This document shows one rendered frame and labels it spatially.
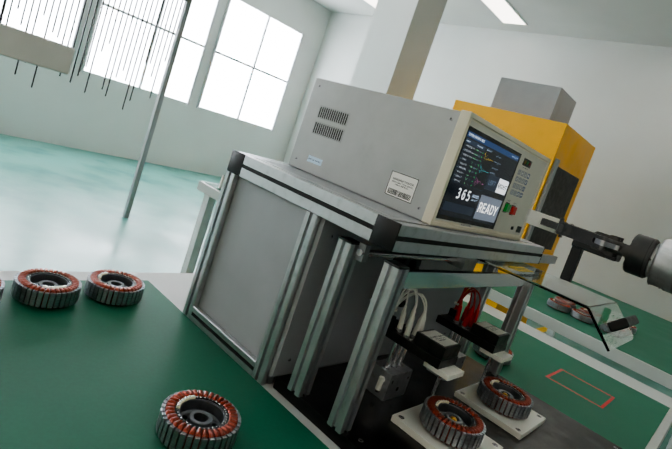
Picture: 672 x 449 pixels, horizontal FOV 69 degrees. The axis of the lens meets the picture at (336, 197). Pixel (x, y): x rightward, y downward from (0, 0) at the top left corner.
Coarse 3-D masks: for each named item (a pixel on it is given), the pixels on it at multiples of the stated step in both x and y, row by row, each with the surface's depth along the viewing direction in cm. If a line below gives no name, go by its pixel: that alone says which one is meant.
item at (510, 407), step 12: (480, 384) 106; (492, 384) 105; (504, 384) 108; (480, 396) 104; (492, 396) 101; (504, 396) 102; (516, 396) 106; (528, 396) 105; (492, 408) 101; (504, 408) 100; (516, 408) 100; (528, 408) 101
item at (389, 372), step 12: (384, 360) 97; (372, 372) 94; (384, 372) 93; (396, 372) 93; (408, 372) 96; (372, 384) 94; (384, 384) 92; (396, 384) 94; (384, 396) 92; (396, 396) 96
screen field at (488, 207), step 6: (480, 198) 96; (486, 198) 98; (492, 198) 100; (480, 204) 97; (486, 204) 99; (492, 204) 101; (498, 204) 103; (480, 210) 98; (486, 210) 100; (492, 210) 102; (498, 210) 104; (474, 216) 97; (480, 216) 99; (486, 216) 101; (492, 216) 103; (492, 222) 104
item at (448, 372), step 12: (396, 324) 97; (396, 336) 92; (420, 336) 89; (432, 336) 90; (444, 336) 92; (408, 348) 90; (420, 348) 89; (432, 348) 88; (444, 348) 86; (456, 348) 89; (396, 360) 95; (432, 360) 87; (444, 360) 87; (456, 360) 91; (444, 372) 86; (456, 372) 88
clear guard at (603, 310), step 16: (512, 272) 99; (528, 272) 107; (544, 272) 116; (544, 288) 94; (560, 288) 99; (576, 288) 107; (592, 304) 93; (608, 304) 101; (592, 320) 88; (608, 320) 95; (608, 336) 90; (624, 336) 99
